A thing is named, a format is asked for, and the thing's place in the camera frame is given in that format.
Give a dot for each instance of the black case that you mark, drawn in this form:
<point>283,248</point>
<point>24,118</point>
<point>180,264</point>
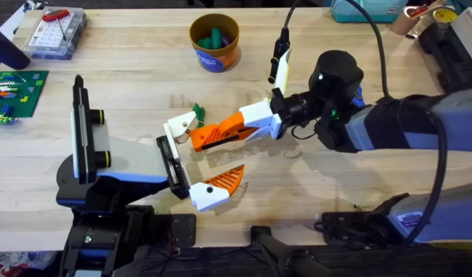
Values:
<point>451,61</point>

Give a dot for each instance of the left wrist upright flat plate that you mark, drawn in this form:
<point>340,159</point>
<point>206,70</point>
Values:
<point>81,134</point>

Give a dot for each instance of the black clamp pole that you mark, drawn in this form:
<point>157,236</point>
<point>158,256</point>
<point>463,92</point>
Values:
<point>274,246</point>

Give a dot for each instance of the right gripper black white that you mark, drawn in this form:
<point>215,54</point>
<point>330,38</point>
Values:
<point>335,81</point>

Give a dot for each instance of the teal box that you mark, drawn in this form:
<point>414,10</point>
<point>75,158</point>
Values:
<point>366,9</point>

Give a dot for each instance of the orange ribbed wedge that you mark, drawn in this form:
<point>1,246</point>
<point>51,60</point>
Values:
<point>208,138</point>

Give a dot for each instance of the white box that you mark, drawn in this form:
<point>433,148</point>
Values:
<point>468,31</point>

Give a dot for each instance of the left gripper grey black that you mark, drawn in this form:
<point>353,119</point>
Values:
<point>139,163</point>

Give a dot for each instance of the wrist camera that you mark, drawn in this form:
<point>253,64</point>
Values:
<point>101,138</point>
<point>278,52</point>

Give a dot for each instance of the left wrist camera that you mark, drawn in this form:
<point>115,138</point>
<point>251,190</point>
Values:
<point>101,138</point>

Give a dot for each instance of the brown tub with toys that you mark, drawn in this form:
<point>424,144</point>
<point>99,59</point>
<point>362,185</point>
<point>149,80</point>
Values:
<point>216,54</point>

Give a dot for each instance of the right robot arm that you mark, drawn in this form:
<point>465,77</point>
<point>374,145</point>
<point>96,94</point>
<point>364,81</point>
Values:
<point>412,123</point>

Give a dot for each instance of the dark blue cylinder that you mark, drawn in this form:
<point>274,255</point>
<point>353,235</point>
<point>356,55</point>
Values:
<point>6,50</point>

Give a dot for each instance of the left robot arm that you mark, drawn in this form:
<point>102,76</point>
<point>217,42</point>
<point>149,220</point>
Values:
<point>104,238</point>

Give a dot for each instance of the wrist upright flat plate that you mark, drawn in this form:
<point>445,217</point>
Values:
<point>284,73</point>
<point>81,134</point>

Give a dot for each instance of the clear plastic parts box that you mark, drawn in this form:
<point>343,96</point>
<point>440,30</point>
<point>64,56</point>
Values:
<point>47,42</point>

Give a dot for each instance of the tan cardboard tube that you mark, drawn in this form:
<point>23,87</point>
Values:
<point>403,23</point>

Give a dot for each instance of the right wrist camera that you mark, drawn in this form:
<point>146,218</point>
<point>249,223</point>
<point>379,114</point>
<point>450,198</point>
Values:
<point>278,52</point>

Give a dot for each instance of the right wrist upright flat plate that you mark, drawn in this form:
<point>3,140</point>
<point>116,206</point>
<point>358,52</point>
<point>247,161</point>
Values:
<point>284,73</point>

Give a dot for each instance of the green board with blocks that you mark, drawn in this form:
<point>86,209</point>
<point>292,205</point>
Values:
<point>24,96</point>

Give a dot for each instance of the green toy vegetable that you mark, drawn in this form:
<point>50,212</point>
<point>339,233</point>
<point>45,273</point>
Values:
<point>199,111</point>

